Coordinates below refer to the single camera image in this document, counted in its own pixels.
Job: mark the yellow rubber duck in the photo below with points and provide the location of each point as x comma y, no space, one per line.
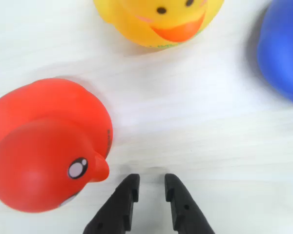
158,19

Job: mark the red rubber duck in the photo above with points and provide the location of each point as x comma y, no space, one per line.
46,151

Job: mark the blue rubber duck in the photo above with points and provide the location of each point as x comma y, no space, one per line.
283,48

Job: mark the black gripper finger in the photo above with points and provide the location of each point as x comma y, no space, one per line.
117,209
185,209

